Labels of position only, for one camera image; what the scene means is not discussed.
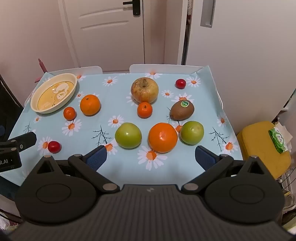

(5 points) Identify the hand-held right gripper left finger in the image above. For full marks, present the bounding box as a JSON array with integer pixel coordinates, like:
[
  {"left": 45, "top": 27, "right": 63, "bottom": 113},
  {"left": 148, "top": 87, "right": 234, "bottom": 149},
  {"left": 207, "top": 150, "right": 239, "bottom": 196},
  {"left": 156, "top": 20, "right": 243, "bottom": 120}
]
[{"left": 35, "top": 146, "right": 120, "bottom": 193}]

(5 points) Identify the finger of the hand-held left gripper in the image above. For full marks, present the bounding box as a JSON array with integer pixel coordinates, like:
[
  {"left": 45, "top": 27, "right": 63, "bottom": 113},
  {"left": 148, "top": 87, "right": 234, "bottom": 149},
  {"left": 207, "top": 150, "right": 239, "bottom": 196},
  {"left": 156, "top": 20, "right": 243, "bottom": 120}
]
[{"left": 8, "top": 132, "right": 37, "bottom": 152}]

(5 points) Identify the cream bowl with duck print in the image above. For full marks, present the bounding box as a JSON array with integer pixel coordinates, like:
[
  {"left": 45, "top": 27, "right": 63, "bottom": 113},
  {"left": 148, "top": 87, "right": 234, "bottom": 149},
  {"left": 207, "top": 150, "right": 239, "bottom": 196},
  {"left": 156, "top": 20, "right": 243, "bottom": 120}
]
[{"left": 30, "top": 73, "right": 78, "bottom": 114}]

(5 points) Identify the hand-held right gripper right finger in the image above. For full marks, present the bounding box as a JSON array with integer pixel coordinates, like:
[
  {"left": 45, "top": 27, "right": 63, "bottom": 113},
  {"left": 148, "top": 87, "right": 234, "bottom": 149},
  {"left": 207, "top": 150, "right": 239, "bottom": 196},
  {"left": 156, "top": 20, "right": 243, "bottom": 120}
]
[{"left": 181, "top": 146, "right": 267, "bottom": 193}]

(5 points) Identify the white sliding door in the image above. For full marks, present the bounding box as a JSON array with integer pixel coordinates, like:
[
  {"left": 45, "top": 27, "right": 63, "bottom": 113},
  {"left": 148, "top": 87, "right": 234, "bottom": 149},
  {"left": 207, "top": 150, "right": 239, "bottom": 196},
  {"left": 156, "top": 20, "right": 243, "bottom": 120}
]
[{"left": 185, "top": 0, "right": 296, "bottom": 130}]

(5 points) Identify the blue daisy-print tablecloth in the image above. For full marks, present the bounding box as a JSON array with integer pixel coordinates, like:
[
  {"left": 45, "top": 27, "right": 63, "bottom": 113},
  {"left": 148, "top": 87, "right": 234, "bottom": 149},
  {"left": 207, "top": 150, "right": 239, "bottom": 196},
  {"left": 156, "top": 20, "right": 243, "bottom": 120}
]
[{"left": 0, "top": 65, "right": 244, "bottom": 186}]

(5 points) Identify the pink plastic object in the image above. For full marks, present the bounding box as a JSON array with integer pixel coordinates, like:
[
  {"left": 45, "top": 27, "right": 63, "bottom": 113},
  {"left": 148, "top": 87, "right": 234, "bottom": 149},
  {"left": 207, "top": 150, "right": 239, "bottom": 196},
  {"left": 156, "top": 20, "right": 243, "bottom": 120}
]
[{"left": 34, "top": 58, "right": 48, "bottom": 83}]

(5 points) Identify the small tangerine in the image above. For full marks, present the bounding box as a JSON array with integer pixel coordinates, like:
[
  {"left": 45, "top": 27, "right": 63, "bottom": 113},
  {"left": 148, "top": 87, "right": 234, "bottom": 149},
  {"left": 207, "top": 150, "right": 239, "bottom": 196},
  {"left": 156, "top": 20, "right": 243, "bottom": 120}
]
[
  {"left": 63, "top": 107, "right": 76, "bottom": 120},
  {"left": 137, "top": 102, "right": 153, "bottom": 118}
]

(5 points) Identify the large orange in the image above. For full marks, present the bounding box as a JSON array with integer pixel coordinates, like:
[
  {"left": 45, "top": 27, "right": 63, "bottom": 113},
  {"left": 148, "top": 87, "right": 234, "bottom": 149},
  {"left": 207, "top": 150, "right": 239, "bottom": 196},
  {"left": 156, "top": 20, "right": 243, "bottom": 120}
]
[{"left": 148, "top": 123, "right": 178, "bottom": 153}]

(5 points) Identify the white panel door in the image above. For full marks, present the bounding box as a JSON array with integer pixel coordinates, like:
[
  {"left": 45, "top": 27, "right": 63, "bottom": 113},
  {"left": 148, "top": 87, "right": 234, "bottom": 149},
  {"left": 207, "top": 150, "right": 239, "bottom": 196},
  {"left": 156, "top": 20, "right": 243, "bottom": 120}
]
[{"left": 58, "top": 0, "right": 149, "bottom": 71}]

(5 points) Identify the green tissue packet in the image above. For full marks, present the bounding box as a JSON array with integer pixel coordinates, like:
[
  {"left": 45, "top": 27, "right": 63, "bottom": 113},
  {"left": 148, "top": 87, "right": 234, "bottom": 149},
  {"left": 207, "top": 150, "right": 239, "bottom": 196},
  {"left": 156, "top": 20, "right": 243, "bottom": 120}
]
[{"left": 268, "top": 127, "right": 289, "bottom": 154}]

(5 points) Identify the grey recessed door handle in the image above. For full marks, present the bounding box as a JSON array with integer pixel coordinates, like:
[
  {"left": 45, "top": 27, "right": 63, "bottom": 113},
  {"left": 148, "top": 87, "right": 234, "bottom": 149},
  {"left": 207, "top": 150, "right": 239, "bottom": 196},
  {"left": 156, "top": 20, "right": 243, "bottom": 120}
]
[{"left": 200, "top": 0, "right": 216, "bottom": 28}]

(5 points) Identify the large yellow-red apple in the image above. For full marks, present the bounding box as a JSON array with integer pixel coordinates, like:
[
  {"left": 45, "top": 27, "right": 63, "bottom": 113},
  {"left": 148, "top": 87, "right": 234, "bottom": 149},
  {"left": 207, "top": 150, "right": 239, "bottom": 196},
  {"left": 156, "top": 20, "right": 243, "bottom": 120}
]
[{"left": 131, "top": 77, "right": 159, "bottom": 104}]

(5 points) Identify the brown kiwi with green sticker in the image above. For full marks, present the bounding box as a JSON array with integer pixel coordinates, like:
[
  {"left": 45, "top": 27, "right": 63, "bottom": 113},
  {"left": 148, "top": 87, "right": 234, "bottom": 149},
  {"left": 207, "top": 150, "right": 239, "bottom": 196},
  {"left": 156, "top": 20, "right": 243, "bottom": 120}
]
[{"left": 169, "top": 100, "right": 195, "bottom": 121}]

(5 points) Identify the green apple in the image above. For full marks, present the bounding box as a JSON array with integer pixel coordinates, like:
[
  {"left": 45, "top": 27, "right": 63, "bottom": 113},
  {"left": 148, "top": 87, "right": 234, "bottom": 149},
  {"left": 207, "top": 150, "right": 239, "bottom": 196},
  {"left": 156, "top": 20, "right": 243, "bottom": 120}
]
[
  {"left": 115, "top": 123, "right": 142, "bottom": 149},
  {"left": 180, "top": 121, "right": 204, "bottom": 145}
]

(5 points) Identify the medium orange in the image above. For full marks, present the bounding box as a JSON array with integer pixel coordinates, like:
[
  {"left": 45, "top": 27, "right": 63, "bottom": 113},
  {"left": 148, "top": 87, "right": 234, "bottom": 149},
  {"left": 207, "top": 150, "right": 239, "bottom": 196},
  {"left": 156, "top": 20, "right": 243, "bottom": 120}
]
[{"left": 80, "top": 94, "right": 101, "bottom": 116}]

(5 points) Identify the black coat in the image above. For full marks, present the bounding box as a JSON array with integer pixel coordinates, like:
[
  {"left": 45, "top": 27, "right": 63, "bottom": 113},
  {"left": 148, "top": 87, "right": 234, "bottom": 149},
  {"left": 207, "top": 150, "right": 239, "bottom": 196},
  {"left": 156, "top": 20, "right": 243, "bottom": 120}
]
[{"left": 0, "top": 74, "right": 24, "bottom": 142}]

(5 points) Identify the yellow stool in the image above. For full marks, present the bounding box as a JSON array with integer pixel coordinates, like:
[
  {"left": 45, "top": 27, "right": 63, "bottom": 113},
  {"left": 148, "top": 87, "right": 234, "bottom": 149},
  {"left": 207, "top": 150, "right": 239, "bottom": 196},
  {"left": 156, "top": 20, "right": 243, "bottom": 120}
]
[{"left": 236, "top": 121, "right": 292, "bottom": 180}]

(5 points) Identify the black door handle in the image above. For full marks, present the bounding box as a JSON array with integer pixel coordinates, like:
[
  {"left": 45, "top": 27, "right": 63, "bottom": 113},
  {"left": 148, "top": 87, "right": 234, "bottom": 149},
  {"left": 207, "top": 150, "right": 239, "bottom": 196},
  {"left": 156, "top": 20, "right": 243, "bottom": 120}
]
[{"left": 123, "top": 0, "right": 141, "bottom": 16}]

